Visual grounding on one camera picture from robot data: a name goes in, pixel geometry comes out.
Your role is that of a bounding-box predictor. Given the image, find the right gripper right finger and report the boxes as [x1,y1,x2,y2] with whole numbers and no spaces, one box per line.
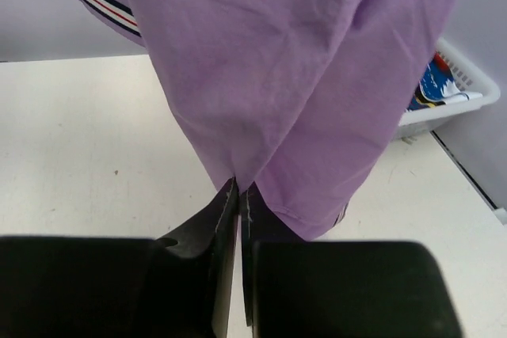
[239,187,463,337]

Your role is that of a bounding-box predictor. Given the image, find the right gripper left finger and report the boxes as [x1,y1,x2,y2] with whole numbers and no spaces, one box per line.
[1,180,238,337]

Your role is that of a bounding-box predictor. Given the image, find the purple trousers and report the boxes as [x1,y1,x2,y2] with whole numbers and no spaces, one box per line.
[79,0,455,240]

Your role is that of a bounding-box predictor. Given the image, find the blue patterned trousers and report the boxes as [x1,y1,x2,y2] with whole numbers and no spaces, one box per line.
[406,52,482,112]

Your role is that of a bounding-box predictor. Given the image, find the white plastic basket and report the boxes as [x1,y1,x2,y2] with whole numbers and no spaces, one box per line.
[394,38,501,140]

